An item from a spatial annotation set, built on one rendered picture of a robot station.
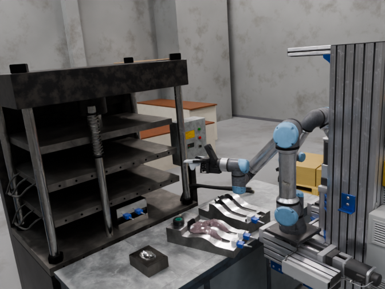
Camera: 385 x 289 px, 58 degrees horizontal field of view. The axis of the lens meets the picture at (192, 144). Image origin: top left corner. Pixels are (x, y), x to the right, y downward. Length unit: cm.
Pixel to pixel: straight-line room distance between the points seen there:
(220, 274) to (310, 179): 303
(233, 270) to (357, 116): 128
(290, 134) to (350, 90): 36
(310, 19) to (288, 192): 788
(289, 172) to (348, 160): 32
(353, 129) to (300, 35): 784
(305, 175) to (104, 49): 655
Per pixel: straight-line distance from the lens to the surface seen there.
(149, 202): 317
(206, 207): 278
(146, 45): 1044
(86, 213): 259
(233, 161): 187
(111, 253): 246
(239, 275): 254
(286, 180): 179
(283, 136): 171
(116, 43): 999
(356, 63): 182
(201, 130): 317
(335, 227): 209
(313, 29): 942
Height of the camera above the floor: 203
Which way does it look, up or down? 14 degrees down
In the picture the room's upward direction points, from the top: 4 degrees counter-clockwise
